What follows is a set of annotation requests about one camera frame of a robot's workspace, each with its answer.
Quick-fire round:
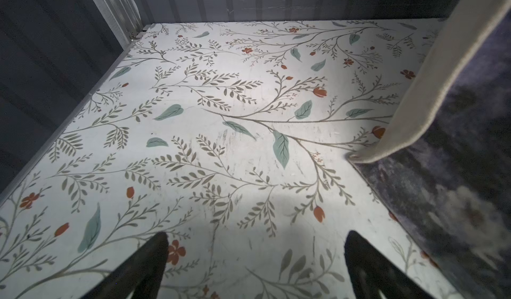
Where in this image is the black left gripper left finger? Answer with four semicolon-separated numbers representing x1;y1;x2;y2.
83;232;169;299

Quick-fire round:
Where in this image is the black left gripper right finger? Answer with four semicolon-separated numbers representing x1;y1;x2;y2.
344;231;432;299

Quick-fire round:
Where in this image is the cream canvas tote bag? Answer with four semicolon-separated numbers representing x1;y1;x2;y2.
349;0;510;298

